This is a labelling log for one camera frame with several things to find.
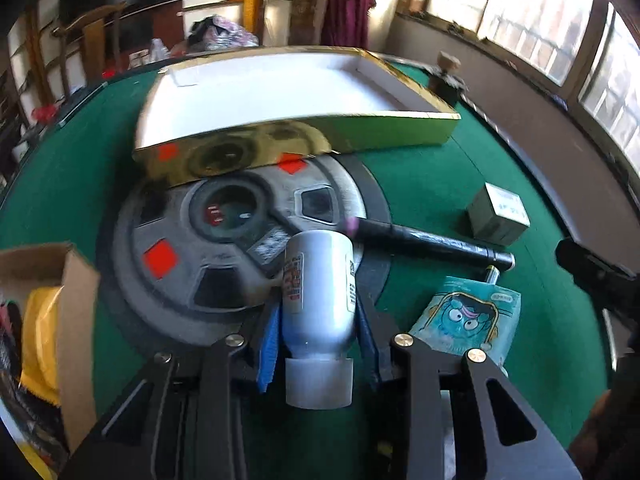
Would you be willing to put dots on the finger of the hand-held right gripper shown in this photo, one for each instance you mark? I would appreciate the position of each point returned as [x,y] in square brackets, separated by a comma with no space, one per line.
[595,270]

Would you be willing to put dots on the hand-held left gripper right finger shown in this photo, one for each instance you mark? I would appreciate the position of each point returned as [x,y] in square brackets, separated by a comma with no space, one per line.
[369,347]

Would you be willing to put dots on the patterned plastic bag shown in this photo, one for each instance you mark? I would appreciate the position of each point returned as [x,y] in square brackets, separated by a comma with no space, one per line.
[220,31]

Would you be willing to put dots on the dark green round container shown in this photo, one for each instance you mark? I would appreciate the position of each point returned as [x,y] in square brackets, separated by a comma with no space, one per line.
[448,87]

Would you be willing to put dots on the gold green box lid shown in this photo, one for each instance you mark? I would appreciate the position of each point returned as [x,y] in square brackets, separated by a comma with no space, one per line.
[300,110]

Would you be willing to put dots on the grey round table console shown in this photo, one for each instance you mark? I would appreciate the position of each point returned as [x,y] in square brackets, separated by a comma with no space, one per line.
[325,180]

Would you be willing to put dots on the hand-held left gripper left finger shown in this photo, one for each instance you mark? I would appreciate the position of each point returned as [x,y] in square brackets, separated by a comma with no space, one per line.
[267,350]

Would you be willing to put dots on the brown cardboard box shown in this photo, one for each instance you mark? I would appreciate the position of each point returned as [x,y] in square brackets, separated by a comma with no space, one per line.
[75,310]

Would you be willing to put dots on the yellow foil packet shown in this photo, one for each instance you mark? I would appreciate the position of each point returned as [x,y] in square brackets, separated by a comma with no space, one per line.
[42,335]

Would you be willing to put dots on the teal cartoon pouch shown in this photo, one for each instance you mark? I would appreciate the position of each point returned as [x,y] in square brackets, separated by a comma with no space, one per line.
[465,320]

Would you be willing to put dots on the clear plastic bag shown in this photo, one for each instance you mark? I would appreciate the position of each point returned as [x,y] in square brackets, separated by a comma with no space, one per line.
[160,50]

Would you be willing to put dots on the black baton pen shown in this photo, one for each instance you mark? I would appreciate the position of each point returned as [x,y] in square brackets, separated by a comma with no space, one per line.
[435,242]

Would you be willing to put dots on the white plastic bottle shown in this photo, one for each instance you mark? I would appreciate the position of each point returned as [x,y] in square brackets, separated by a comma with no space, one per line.
[317,305]

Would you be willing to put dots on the red plastic object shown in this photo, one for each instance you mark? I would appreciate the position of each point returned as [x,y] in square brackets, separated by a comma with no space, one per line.
[44,112]

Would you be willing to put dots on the person's right forearm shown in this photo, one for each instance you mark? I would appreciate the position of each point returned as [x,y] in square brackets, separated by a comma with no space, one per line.
[600,435]

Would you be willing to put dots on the small grey box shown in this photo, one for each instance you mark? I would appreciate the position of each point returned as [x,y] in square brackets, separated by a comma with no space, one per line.
[497,212]

